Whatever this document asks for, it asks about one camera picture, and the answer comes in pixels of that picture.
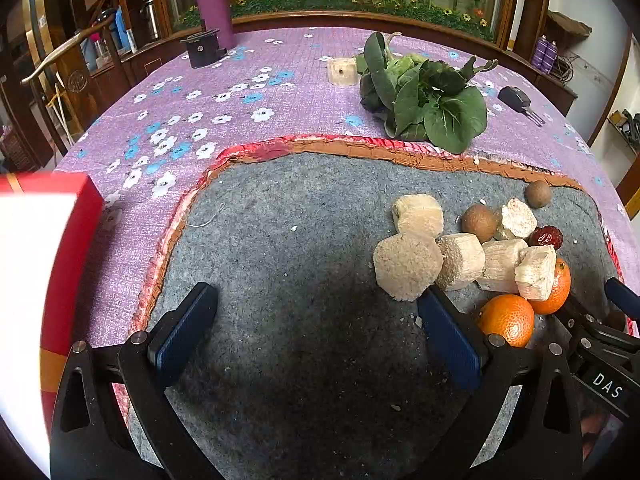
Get large round sugarcane piece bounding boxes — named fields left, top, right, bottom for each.
left=372, top=233, right=444, bottom=301

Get brown longan fruit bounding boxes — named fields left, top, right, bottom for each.
left=460, top=204, right=498, bottom=244

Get grey felt mat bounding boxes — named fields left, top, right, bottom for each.
left=124, top=152, right=624, bottom=480

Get orange tangerine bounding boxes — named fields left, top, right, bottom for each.
left=477, top=294, right=535, bottom=348
left=529, top=257, right=572, bottom=315

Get person right hand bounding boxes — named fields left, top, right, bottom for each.
left=580, top=413, right=608, bottom=460

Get purple floral tablecloth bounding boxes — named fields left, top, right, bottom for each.
left=58, top=27, right=639, bottom=346

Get black car key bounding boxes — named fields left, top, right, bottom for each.
left=498, top=86, right=546, bottom=127

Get sugarcane piece top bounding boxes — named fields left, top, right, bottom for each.
left=392, top=194, right=444, bottom=238

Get brown longan far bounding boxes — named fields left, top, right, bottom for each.
left=525, top=180, right=552, bottom=209

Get purple thermos bottle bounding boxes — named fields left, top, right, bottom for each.
left=192, top=0, right=239, bottom=50

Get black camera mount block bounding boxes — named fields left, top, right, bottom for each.
left=181, top=29, right=227, bottom=68

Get purple bottles on shelf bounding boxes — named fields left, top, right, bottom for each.
left=532, top=35, right=558, bottom=74

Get red jujube date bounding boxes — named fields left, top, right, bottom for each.
left=528, top=226, right=563, bottom=250

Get sugarcane piece long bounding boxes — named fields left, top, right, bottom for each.
left=476, top=238, right=528, bottom=294

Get sugarcane piece cylinder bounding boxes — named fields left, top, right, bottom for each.
left=436, top=233, right=485, bottom=290

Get red white box tray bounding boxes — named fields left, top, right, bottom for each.
left=1, top=172, right=103, bottom=474

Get wooden chair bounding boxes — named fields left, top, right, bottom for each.
left=21, top=9, right=131, bottom=156

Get green leafy vegetable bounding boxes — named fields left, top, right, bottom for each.
left=355, top=32, right=498, bottom=155

